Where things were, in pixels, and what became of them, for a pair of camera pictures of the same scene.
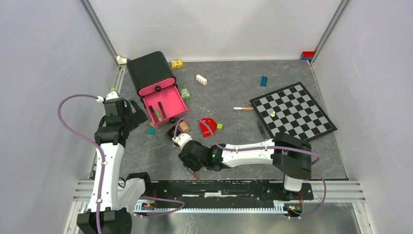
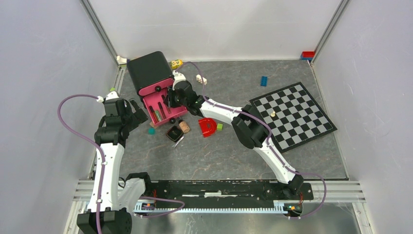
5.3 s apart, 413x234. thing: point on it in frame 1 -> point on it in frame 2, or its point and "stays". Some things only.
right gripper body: [192, 166] -> [174, 101]
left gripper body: [133, 120] stays
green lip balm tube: [158, 115] stays
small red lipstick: [162, 110] stays
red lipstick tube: [153, 114] stays
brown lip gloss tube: [197, 177] -> [166, 103]
